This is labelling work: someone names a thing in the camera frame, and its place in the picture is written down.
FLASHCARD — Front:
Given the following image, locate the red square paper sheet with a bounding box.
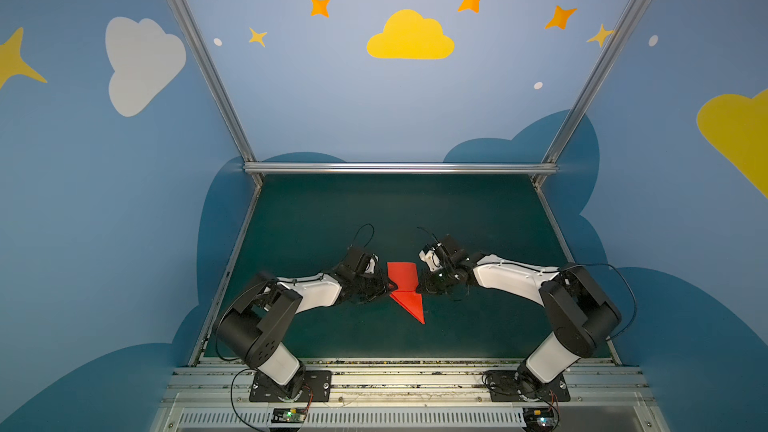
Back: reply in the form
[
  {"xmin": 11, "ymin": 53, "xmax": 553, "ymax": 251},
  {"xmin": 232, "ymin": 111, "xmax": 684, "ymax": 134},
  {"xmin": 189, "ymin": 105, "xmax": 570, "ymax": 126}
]
[{"xmin": 387, "ymin": 262, "xmax": 425, "ymax": 324}]

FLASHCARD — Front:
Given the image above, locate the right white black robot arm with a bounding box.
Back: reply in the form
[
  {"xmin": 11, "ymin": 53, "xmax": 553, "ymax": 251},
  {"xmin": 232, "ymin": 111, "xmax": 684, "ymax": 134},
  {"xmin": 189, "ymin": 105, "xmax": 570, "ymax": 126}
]
[{"xmin": 418, "ymin": 247, "xmax": 622, "ymax": 401}]

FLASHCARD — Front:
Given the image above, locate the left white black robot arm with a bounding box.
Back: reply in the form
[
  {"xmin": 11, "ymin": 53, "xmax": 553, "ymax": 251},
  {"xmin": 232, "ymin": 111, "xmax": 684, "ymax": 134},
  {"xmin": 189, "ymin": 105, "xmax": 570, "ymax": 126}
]
[{"xmin": 214, "ymin": 270, "xmax": 398, "ymax": 401}]

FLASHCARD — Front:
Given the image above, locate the left green circuit board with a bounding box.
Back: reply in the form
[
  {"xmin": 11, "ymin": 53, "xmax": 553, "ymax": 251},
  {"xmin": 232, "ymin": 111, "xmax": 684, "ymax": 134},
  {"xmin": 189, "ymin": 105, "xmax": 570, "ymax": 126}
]
[{"xmin": 271, "ymin": 408, "xmax": 307, "ymax": 424}]

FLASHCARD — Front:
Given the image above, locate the green circuit board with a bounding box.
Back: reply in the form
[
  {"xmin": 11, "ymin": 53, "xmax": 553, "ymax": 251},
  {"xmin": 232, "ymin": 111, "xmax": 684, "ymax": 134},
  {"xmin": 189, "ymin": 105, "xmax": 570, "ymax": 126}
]
[
  {"xmin": 523, "ymin": 408, "xmax": 558, "ymax": 432},
  {"xmin": 271, "ymin": 408, "xmax": 307, "ymax": 424}
]

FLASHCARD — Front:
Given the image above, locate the right green circuit board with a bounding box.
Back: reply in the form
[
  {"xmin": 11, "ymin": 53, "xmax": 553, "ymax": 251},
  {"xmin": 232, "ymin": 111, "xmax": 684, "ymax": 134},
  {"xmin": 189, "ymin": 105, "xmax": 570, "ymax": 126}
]
[{"xmin": 523, "ymin": 408, "xmax": 558, "ymax": 432}]

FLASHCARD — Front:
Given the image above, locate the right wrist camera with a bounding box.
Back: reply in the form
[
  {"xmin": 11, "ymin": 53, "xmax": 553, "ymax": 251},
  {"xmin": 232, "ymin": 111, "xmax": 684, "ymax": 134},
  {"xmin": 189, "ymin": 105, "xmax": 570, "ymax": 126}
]
[{"xmin": 419, "ymin": 235, "xmax": 469, "ymax": 272}]

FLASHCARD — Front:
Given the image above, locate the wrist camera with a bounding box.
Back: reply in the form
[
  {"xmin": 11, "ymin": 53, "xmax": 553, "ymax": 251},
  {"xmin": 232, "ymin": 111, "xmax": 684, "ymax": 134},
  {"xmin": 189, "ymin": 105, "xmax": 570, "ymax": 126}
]
[
  {"xmin": 341, "ymin": 246, "xmax": 378, "ymax": 277},
  {"xmin": 419, "ymin": 235, "xmax": 469, "ymax": 272}
]

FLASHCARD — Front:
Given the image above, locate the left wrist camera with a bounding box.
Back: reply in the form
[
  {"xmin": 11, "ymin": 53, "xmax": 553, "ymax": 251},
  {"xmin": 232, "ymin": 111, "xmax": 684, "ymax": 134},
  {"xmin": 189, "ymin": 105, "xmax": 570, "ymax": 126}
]
[{"xmin": 341, "ymin": 246, "xmax": 378, "ymax": 277}]

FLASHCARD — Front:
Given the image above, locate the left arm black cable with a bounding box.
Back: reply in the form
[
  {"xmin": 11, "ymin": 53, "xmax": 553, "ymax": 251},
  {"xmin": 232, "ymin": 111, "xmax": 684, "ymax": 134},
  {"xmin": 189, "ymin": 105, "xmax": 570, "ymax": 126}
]
[{"xmin": 349, "ymin": 223, "xmax": 376, "ymax": 250}]

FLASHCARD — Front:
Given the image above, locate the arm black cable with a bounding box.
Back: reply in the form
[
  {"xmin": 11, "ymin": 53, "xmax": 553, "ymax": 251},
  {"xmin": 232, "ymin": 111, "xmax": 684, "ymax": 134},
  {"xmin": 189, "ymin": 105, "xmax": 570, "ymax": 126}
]
[
  {"xmin": 349, "ymin": 223, "xmax": 376, "ymax": 250},
  {"xmin": 575, "ymin": 262, "xmax": 638, "ymax": 340}
]

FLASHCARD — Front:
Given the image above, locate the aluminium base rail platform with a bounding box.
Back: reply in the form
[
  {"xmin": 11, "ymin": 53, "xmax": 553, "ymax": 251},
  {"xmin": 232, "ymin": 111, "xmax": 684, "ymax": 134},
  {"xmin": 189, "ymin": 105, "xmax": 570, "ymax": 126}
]
[{"xmin": 150, "ymin": 358, "xmax": 670, "ymax": 431}]

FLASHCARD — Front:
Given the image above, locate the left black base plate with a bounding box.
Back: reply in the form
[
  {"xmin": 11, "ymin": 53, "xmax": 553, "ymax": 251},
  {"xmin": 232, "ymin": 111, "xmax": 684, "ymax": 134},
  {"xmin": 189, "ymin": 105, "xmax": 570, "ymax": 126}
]
[{"xmin": 249, "ymin": 369, "xmax": 333, "ymax": 403}]

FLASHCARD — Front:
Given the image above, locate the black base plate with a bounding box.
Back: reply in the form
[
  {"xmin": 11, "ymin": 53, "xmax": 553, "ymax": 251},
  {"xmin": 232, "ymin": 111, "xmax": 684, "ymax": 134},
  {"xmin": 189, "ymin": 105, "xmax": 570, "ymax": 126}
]
[
  {"xmin": 482, "ymin": 369, "xmax": 571, "ymax": 402},
  {"xmin": 249, "ymin": 369, "xmax": 333, "ymax": 403}
]

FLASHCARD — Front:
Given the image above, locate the aluminium frame horizontal bar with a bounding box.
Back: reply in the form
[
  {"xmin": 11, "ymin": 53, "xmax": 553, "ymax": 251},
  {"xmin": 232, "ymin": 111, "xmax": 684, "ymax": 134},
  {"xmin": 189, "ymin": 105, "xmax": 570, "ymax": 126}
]
[{"xmin": 244, "ymin": 162, "xmax": 558, "ymax": 176}]

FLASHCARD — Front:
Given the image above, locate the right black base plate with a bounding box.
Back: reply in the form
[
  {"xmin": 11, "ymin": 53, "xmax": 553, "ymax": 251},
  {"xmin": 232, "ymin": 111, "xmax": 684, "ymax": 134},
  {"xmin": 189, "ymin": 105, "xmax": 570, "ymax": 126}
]
[{"xmin": 482, "ymin": 369, "xmax": 571, "ymax": 402}]

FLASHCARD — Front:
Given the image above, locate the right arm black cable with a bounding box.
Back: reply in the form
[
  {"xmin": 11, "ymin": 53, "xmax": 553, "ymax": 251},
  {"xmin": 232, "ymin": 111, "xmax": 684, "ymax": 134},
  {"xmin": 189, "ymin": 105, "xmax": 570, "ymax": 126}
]
[{"xmin": 575, "ymin": 262, "xmax": 638, "ymax": 340}]

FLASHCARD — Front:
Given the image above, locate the left aluminium frame post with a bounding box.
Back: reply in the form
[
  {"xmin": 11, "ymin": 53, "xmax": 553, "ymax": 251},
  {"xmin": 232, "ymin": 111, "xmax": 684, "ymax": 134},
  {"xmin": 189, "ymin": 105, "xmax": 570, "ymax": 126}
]
[{"xmin": 166, "ymin": 0, "xmax": 256, "ymax": 165}]

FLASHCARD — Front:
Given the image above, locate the aluminium frame post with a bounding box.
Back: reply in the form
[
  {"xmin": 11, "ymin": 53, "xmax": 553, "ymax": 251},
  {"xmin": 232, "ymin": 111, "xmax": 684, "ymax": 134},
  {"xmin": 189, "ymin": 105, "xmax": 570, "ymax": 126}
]
[
  {"xmin": 532, "ymin": 0, "xmax": 652, "ymax": 190},
  {"xmin": 166, "ymin": 0, "xmax": 256, "ymax": 165}
]

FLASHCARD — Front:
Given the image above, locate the right aluminium frame post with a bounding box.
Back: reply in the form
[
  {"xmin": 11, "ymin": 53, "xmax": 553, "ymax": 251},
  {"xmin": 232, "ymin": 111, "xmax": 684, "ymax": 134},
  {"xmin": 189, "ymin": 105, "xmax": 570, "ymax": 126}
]
[{"xmin": 532, "ymin": 0, "xmax": 652, "ymax": 190}]

